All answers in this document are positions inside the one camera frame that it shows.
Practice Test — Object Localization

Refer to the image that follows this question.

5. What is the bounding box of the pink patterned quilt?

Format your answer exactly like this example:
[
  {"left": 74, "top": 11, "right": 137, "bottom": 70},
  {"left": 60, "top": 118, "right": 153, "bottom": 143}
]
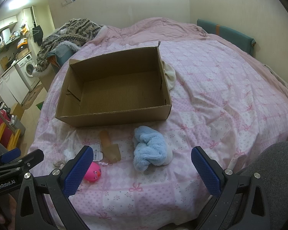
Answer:
[{"left": 28, "top": 16, "right": 288, "bottom": 230}]

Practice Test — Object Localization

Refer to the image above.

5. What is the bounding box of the teal headboard cushion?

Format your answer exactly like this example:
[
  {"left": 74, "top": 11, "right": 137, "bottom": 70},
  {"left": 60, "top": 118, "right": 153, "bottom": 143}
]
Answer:
[{"left": 197, "top": 19, "right": 256, "bottom": 56}]

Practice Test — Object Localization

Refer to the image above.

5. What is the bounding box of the red suitcase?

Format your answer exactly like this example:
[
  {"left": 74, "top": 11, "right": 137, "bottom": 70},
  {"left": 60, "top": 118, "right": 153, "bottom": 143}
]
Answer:
[{"left": 0, "top": 112, "right": 21, "bottom": 151}]

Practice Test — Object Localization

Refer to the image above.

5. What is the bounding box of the light blue fluffy sock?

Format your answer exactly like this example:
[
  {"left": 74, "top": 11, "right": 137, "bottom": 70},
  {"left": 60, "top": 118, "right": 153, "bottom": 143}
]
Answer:
[{"left": 132, "top": 126, "right": 173, "bottom": 172}]

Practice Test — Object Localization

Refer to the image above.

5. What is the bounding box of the brown cardboard box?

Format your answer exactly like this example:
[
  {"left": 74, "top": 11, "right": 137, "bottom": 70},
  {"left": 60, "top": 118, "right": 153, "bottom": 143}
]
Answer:
[{"left": 55, "top": 46, "right": 172, "bottom": 128}]

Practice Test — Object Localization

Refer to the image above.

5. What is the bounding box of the patterned knit blanket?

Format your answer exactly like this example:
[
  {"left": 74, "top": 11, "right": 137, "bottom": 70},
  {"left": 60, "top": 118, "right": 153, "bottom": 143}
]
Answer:
[{"left": 33, "top": 19, "right": 104, "bottom": 77}]

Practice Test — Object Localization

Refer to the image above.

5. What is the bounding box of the pink rubber duck toy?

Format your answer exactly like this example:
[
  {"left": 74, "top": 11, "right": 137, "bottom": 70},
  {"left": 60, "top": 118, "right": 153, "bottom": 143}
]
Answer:
[{"left": 84, "top": 162, "right": 101, "bottom": 182}]

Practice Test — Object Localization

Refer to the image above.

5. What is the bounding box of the cream white cloth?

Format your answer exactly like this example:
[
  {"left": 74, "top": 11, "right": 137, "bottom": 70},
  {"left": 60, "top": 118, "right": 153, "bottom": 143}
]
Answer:
[{"left": 162, "top": 61, "right": 176, "bottom": 90}]

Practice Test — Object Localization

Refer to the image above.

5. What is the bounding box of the teal pillow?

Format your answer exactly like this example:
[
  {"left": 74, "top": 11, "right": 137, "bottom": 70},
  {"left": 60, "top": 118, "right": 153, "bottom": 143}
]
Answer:
[{"left": 47, "top": 41, "right": 80, "bottom": 73}]

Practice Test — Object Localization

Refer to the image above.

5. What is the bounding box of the white washing machine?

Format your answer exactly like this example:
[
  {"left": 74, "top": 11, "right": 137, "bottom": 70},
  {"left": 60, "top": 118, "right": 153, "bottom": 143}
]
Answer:
[{"left": 15, "top": 53, "right": 39, "bottom": 91}]

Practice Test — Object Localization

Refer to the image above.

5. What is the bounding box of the white kitchen cabinet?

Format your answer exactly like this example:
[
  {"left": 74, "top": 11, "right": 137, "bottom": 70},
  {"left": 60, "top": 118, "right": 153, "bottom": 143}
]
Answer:
[{"left": 0, "top": 67, "right": 29, "bottom": 107}]

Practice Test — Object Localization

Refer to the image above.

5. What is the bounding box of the grey lace scrunchie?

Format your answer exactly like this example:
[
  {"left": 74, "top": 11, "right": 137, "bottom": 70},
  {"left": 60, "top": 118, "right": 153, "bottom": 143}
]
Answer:
[{"left": 53, "top": 158, "right": 67, "bottom": 169}]

